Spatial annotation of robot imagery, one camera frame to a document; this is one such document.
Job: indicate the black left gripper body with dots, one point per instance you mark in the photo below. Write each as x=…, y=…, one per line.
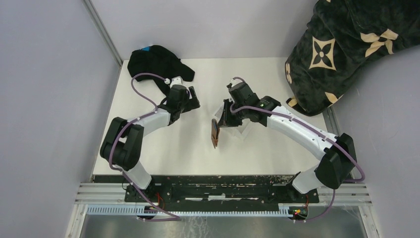
x=183, y=104

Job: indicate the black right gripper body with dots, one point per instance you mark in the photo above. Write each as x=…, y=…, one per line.
x=234, y=104

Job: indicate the brown leather card holder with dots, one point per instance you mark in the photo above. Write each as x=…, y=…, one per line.
x=214, y=133

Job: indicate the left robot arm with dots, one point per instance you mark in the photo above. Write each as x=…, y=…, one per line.
x=123, y=141

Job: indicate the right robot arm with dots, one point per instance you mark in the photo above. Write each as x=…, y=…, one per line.
x=336, y=154

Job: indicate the clear acrylic card box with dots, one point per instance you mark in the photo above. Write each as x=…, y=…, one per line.
x=240, y=132

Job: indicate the black cloth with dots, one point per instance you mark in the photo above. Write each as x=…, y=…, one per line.
x=158, y=63

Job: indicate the black patterned blanket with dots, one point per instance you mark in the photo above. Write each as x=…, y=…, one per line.
x=341, y=38

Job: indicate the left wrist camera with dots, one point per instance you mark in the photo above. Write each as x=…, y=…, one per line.
x=176, y=81

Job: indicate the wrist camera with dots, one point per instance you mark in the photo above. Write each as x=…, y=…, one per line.
x=176, y=81
x=232, y=84

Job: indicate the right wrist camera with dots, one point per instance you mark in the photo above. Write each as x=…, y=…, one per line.
x=232, y=84

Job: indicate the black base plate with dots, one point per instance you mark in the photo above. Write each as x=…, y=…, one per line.
x=220, y=194

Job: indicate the aluminium rail frame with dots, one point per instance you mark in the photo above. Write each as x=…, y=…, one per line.
x=108, y=199

